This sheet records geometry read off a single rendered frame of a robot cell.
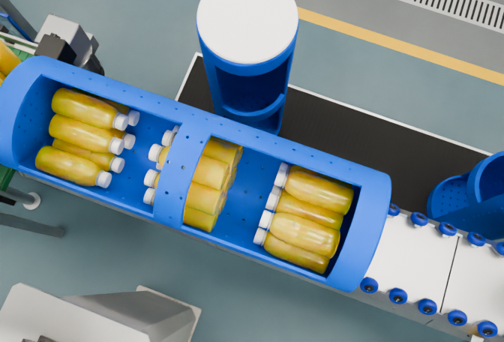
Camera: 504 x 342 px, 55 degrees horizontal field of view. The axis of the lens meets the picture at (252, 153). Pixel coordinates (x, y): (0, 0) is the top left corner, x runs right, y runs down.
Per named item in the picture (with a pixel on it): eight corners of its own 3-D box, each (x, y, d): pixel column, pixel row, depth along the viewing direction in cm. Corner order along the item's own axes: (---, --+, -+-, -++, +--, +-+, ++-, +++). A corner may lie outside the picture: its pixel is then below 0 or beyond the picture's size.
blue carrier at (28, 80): (339, 294, 121) (366, 293, 93) (25, 177, 128) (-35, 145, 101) (370, 189, 128) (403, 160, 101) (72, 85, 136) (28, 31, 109)
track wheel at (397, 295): (410, 298, 117) (410, 291, 119) (392, 291, 118) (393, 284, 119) (403, 308, 120) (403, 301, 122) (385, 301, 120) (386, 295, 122)
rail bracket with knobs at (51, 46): (66, 82, 141) (52, 67, 131) (44, 75, 142) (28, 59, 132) (81, 54, 144) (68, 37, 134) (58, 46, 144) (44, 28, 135)
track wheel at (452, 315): (471, 319, 116) (470, 313, 118) (453, 313, 116) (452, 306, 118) (462, 330, 119) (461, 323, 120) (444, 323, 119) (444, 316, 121)
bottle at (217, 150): (239, 145, 112) (173, 123, 114) (229, 172, 111) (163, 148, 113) (240, 151, 119) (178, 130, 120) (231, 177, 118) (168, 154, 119)
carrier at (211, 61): (205, 114, 218) (242, 163, 212) (175, 8, 134) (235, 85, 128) (256, 79, 222) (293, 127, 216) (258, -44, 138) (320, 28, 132)
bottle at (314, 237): (329, 262, 111) (262, 237, 113) (337, 235, 114) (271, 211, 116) (335, 255, 105) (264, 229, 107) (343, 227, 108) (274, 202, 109)
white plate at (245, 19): (176, 6, 132) (177, 8, 134) (235, 82, 127) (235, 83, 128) (258, -46, 137) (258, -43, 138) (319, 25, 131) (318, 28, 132)
